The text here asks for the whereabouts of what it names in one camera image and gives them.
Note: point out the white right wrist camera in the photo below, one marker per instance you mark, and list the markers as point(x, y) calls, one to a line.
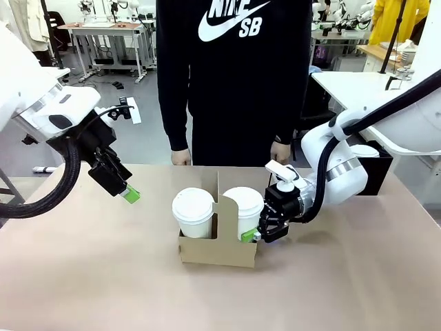
point(282, 174)

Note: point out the white paper cup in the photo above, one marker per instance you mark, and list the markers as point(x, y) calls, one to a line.
point(248, 224)
point(194, 227)

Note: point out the grey background desk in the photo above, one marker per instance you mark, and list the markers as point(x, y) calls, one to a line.
point(110, 34)

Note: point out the stack of white lids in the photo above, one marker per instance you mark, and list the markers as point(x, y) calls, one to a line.
point(365, 151)

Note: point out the hanging white coat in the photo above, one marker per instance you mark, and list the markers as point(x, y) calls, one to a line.
point(25, 24)

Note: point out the white plastic cup lid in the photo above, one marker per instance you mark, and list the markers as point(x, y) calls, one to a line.
point(192, 203)
point(245, 201)

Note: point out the brown cardboard cup carrier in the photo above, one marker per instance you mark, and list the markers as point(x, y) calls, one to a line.
point(220, 248)

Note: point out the black tripod pole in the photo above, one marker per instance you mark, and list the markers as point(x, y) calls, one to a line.
point(392, 34)

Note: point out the black bin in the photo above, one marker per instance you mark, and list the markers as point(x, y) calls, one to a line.
point(375, 172)

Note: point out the person's right hand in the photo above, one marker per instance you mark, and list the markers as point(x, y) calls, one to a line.
point(181, 157)

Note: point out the small black floor object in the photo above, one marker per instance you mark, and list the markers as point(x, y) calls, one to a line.
point(118, 85)

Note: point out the bystander in yellow coat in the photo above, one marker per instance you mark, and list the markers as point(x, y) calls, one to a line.
point(392, 20)

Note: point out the background table with robots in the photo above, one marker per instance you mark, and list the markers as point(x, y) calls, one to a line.
point(341, 32)

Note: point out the person in black sweatshirt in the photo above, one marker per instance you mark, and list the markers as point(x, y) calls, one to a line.
point(234, 86)

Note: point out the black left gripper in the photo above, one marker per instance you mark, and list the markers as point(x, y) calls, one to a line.
point(107, 165)

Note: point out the person's right forearm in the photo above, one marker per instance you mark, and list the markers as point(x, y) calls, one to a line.
point(177, 120)

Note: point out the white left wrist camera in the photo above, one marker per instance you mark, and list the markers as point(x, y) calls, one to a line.
point(132, 110)

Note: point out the black office chair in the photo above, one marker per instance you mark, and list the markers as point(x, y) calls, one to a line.
point(55, 31)

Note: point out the person's left forearm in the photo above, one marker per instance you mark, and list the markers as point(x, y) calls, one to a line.
point(293, 110)

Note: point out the person's left hand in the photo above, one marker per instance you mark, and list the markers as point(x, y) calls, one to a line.
point(280, 153)

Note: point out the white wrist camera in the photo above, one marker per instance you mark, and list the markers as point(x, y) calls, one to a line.
point(282, 174)
point(132, 110)

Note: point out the wooden background table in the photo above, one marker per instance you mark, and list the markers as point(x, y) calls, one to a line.
point(377, 53)

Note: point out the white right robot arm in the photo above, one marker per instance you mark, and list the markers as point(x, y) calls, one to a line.
point(344, 176)

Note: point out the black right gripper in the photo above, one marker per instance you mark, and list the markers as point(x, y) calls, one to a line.
point(280, 201)

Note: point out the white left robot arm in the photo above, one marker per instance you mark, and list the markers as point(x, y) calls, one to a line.
point(24, 76)

